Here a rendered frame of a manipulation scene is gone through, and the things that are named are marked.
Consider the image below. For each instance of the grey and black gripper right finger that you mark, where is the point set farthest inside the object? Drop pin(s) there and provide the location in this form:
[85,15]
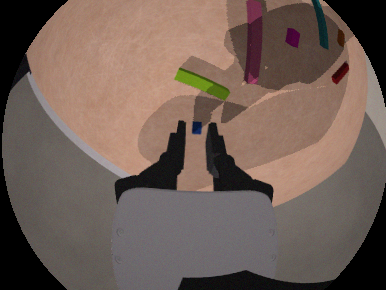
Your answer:
[223,169]

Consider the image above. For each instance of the small magenta block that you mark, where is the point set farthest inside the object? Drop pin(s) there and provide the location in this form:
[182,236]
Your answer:
[292,37]

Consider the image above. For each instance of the turquoise rod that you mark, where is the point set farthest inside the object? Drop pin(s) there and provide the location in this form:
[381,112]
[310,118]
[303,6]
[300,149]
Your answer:
[323,35]

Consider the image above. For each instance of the dark red rod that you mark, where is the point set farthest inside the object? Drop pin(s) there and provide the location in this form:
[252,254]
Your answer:
[340,73]

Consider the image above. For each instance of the small blue cube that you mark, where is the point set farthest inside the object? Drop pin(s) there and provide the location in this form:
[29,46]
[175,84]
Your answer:
[196,127]

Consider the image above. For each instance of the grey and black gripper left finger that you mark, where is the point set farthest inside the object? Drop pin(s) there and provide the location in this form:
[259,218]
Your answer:
[163,173]

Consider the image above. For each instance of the orange rod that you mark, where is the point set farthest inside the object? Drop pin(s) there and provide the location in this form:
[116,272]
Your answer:
[340,38]

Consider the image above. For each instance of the pink rod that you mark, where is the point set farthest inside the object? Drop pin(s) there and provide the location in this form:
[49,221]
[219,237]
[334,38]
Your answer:
[254,41]

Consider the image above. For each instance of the lime green rod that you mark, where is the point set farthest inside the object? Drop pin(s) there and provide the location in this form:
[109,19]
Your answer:
[202,83]

